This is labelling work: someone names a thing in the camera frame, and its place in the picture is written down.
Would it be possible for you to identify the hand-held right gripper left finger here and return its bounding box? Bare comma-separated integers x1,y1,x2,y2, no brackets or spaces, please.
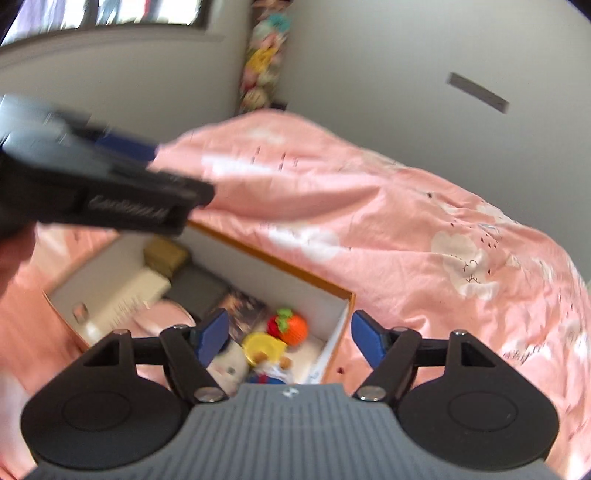
83,308,230,403

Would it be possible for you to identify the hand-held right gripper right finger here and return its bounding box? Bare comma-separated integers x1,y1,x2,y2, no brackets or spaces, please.
351,310,504,402

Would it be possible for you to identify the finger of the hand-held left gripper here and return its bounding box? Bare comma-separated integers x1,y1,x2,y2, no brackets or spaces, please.
58,113,160,163

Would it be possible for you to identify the white pink-striped plush toy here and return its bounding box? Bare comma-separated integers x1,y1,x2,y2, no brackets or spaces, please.
205,344,250,388

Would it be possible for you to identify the dark red card pack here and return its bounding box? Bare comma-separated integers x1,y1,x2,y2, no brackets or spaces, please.
215,288,269,344

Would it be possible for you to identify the small yellow toy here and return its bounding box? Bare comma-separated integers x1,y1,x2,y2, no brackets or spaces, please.
242,332,291,367

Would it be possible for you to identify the grey textured box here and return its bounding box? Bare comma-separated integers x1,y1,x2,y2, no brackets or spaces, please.
168,265,229,319

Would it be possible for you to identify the pink fabric pouch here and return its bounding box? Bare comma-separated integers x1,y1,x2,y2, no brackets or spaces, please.
134,299,197,337

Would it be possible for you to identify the crochet fruit charm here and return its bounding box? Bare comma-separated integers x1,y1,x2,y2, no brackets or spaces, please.
267,308,309,347

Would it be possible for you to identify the orange cardboard box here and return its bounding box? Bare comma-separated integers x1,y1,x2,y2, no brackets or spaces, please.
44,222,357,386

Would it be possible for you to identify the gold cardboard box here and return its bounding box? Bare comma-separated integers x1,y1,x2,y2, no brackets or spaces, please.
143,237,190,278

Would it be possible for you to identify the white oblong case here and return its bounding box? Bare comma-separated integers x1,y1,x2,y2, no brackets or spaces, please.
71,268,171,340

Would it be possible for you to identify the person's left forearm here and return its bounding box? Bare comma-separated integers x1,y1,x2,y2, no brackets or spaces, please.
0,224,38,296

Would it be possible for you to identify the window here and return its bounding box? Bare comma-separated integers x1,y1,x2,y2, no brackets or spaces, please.
0,0,208,47

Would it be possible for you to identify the pink printed blanket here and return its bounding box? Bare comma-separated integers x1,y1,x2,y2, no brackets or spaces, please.
0,111,591,480

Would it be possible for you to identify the column of stuffed toys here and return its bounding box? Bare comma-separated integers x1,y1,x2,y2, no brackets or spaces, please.
238,0,291,114

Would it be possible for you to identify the grey wall strip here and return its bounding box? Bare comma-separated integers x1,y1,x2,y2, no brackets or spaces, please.
445,71,509,114

